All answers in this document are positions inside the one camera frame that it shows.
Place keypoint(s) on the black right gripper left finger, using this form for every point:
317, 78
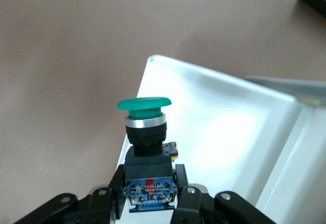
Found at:
102, 201

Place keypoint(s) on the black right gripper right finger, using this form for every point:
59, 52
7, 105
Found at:
188, 198

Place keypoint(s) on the green mushroom push button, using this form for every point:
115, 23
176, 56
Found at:
146, 142

